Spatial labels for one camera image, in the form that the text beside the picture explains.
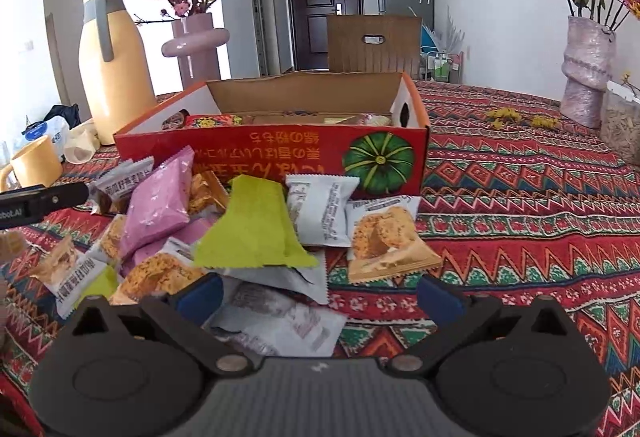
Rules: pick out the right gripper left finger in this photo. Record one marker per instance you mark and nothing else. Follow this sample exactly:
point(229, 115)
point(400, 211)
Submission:
point(178, 319)

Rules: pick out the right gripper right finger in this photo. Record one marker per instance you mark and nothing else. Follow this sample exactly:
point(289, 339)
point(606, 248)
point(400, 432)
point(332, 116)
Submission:
point(460, 321)

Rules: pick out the silver white snack packet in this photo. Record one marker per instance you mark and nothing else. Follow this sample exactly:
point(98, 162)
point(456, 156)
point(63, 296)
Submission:
point(111, 193)

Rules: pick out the orange biscuit snack packet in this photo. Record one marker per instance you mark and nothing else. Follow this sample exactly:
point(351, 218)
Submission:
point(168, 271)

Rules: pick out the yellow ceramic mug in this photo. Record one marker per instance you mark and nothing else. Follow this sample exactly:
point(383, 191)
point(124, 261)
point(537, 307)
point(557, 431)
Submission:
point(34, 165)

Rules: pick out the pink snack packet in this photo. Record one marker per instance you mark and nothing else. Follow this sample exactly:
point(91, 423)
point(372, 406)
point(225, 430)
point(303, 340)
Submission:
point(159, 205)
point(190, 234)

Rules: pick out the blue white tissue pack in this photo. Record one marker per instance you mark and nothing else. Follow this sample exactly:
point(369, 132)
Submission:
point(56, 129)

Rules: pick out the crumpled beige paper cup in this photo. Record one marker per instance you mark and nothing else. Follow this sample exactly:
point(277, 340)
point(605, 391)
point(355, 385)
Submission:
point(81, 143)

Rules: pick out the biscuit picture snack packet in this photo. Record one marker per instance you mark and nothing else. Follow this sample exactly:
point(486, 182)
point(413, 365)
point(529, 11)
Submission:
point(385, 241)

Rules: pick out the green snack packet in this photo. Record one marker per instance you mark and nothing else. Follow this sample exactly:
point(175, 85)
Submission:
point(255, 231)

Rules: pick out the yellow thermos jug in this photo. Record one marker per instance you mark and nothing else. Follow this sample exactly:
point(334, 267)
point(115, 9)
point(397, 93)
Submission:
point(113, 68)

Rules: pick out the white grey snack packet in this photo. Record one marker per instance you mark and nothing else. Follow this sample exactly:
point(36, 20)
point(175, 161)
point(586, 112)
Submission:
point(316, 205)

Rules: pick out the red snack packet in box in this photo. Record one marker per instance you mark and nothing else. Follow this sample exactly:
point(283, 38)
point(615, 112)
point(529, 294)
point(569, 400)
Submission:
point(212, 121)

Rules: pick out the fallen yellow flowers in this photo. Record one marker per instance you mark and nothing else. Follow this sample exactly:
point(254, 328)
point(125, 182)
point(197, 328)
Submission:
point(502, 118)

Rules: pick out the red cardboard snack box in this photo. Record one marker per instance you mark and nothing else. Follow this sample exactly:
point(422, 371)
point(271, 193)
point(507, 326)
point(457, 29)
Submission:
point(373, 126)

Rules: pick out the clear container of seeds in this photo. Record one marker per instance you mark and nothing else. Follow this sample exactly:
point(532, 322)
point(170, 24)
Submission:
point(620, 128)

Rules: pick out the textured pink vase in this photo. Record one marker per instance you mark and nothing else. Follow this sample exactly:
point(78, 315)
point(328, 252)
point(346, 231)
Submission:
point(587, 64)

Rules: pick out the wooden chair back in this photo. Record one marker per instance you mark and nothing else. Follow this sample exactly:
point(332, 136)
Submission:
point(374, 44)

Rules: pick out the pink ring vase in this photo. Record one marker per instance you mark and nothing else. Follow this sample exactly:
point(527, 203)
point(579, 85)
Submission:
point(194, 46)

